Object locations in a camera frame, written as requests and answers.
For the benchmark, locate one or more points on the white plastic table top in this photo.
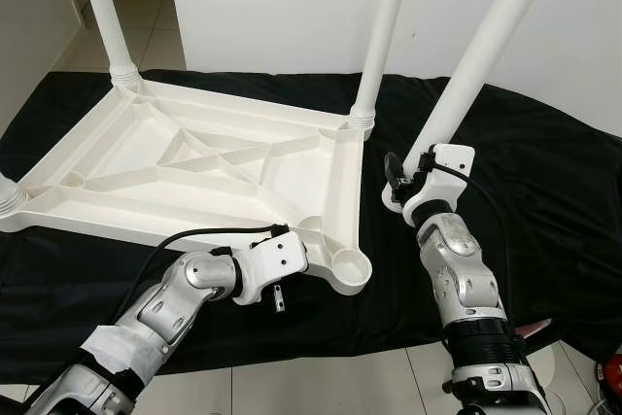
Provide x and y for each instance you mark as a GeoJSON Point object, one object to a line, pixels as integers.
{"type": "Point", "coordinates": [126, 157]}

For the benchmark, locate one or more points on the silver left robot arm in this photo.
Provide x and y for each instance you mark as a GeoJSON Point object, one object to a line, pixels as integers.
{"type": "Point", "coordinates": [165, 303]}

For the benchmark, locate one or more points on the black table cloth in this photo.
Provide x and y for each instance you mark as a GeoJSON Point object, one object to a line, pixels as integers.
{"type": "Point", "coordinates": [554, 221]}

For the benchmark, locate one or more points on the pink seat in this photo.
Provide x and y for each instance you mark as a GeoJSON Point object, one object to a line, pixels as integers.
{"type": "Point", "coordinates": [535, 326]}

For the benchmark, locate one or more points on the white round floor base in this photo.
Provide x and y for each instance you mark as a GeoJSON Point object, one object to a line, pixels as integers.
{"type": "Point", "coordinates": [541, 366]}

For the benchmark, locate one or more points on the red round object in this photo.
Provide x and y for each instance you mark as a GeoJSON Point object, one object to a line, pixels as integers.
{"type": "Point", "coordinates": [613, 371]}

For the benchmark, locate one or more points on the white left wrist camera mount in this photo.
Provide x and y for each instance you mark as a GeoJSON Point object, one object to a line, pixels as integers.
{"type": "Point", "coordinates": [272, 259]}

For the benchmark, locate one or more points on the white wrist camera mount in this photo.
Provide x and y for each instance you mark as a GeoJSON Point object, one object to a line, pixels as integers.
{"type": "Point", "coordinates": [272, 259]}
{"type": "Point", "coordinates": [452, 157]}

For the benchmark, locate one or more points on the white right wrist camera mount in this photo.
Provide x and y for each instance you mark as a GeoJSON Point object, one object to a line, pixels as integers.
{"type": "Point", "coordinates": [452, 157]}

